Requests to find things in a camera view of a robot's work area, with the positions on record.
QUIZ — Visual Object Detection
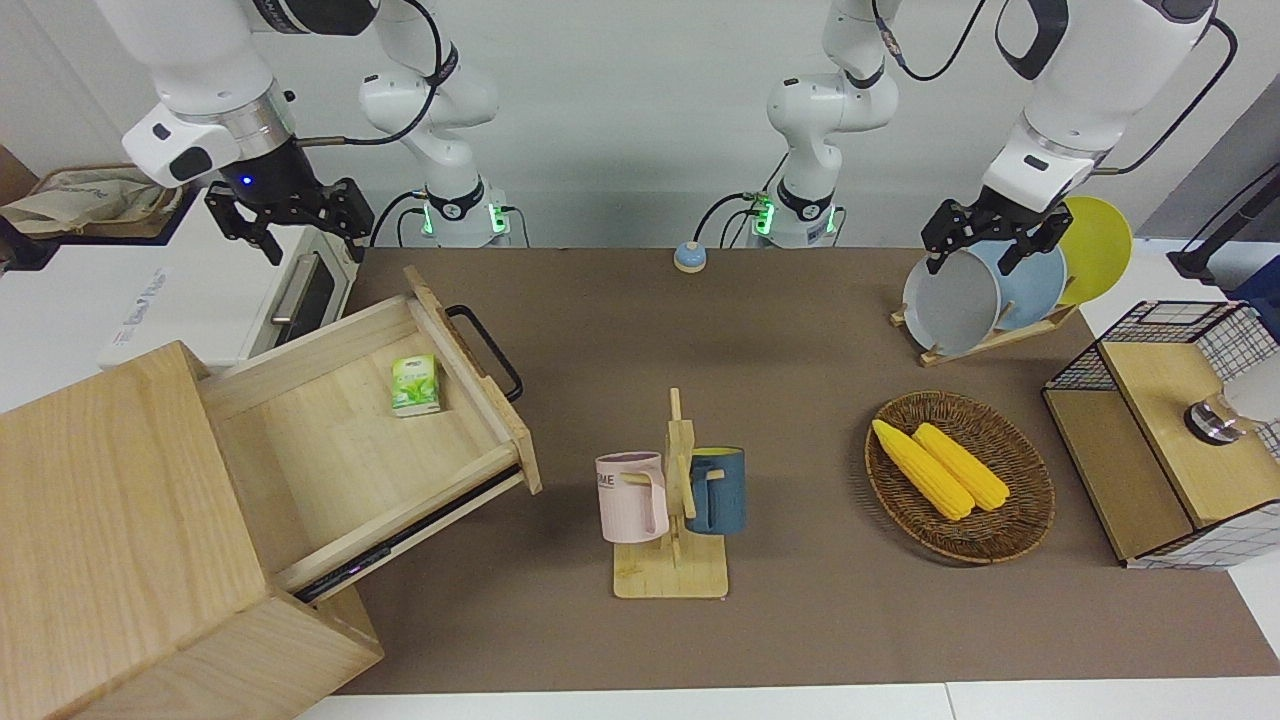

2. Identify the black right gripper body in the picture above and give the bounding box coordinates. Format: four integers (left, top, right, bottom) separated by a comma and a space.
222, 138, 333, 225

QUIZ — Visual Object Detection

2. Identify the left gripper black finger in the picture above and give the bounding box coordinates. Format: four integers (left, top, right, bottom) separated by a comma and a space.
920, 199, 978, 277
994, 213, 1078, 277

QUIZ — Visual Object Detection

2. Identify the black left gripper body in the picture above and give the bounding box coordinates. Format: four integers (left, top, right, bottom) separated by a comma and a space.
958, 184, 1053, 238

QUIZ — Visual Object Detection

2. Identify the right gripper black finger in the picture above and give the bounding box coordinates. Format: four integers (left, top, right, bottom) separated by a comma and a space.
204, 186, 288, 267
320, 178, 377, 247

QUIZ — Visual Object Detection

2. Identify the black metal drawer handle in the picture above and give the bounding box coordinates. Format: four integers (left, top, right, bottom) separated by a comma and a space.
445, 303, 524, 403

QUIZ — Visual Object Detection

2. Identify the light wooden drawer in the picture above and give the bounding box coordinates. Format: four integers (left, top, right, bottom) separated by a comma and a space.
198, 265, 544, 606

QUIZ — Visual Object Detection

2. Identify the light blue plate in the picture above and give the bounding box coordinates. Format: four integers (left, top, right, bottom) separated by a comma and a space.
965, 238, 1068, 331

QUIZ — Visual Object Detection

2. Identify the yellow plate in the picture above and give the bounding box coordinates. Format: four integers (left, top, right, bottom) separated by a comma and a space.
1055, 196, 1134, 307

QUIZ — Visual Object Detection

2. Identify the grey plate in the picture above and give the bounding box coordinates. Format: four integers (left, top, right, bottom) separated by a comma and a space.
902, 245, 1003, 358

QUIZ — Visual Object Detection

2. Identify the white toaster oven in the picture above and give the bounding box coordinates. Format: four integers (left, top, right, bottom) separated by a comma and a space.
95, 205, 363, 376

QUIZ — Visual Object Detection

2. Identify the wooden plate rack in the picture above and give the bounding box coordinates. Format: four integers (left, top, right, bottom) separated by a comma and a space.
890, 300, 1081, 368

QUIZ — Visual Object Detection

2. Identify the beige paper bag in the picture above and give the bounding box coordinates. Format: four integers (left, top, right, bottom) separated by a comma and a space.
0, 165, 186, 241

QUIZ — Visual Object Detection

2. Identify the black stand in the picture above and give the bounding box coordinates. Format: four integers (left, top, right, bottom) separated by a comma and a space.
1168, 165, 1280, 286

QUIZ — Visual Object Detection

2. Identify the small green tea carton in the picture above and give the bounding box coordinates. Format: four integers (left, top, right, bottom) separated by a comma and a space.
390, 354, 442, 418

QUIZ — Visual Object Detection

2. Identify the brown table mat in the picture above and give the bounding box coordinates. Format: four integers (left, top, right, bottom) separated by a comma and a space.
335, 247, 1280, 696

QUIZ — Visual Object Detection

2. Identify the black tray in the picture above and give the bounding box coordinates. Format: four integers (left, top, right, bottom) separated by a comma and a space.
0, 185, 201, 273

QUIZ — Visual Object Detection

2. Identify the yellow corn cob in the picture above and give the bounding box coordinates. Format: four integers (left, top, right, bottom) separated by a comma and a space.
912, 422, 1011, 513
872, 419, 976, 522

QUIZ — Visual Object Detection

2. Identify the white cylinder with glass base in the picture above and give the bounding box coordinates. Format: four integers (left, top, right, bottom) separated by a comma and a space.
1185, 370, 1280, 446

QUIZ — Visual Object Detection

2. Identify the brown wicker basket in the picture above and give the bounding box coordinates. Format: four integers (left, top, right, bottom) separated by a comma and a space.
864, 391, 1057, 566

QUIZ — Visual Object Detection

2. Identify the light wooden cabinet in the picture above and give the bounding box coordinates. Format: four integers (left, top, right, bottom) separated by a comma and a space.
0, 340, 386, 720

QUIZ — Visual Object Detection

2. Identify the dark blue mug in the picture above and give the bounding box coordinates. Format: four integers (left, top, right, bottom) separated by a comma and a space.
686, 446, 747, 536

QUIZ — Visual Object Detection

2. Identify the pink mug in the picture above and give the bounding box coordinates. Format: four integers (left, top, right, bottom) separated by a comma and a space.
595, 452, 671, 544

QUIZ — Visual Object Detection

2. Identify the wooden mug rack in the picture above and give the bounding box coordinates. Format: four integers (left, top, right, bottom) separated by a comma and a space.
612, 388, 729, 601

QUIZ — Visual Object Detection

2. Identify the black base cable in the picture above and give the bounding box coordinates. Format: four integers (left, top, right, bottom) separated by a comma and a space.
695, 190, 766, 248
368, 190, 433, 248

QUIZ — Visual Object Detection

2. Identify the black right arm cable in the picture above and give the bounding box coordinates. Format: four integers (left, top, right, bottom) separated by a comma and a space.
296, 0, 446, 148

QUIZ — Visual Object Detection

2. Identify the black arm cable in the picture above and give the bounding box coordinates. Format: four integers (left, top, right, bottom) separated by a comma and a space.
296, 0, 446, 148
1090, 15, 1241, 176

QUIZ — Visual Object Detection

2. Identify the black wire grid shelf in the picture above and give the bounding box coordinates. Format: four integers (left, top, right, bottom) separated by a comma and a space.
1042, 300, 1280, 571

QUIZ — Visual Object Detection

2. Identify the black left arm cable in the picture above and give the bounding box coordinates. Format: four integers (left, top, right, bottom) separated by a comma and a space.
1090, 15, 1241, 176

